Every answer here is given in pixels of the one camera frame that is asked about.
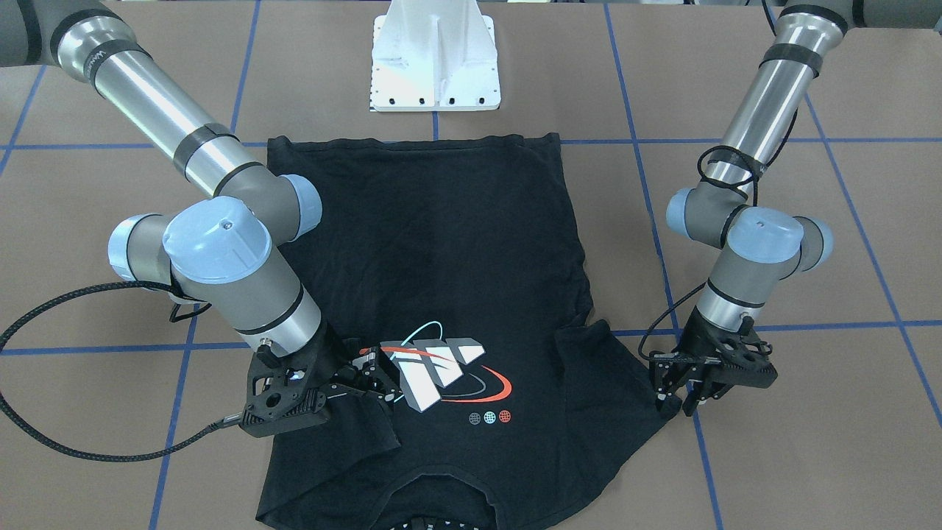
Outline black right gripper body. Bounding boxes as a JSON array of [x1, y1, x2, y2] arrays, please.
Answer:
[[270, 323, 364, 399]]

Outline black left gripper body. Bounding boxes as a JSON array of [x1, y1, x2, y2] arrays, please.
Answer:
[[651, 308, 761, 384]]

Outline black graphic t-shirt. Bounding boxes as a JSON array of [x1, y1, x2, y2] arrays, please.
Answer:
[[256, 133, 679, 529]]

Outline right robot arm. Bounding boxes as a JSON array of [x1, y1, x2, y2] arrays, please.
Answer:
[[2, 1, 401, 422]]

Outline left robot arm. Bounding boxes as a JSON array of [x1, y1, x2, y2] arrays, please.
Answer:
[[647, 1, 941, 416]]

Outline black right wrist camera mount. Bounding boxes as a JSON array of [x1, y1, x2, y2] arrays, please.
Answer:
[[238, 353, 332, 437]]

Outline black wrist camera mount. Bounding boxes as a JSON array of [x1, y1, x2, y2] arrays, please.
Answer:
[[238, 353, 332, 437], [714, 339, 778, 389]]

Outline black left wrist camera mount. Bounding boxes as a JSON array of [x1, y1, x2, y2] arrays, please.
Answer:
[[714, 339, 778, 389]]

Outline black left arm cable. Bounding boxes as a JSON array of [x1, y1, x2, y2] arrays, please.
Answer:
[[638, 110, 799, 361]]

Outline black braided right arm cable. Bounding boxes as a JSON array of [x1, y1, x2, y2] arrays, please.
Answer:
[[0, 282, 244, 463]]

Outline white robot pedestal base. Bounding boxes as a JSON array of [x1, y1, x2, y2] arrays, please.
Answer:
[[369, 1, 502, 112]]

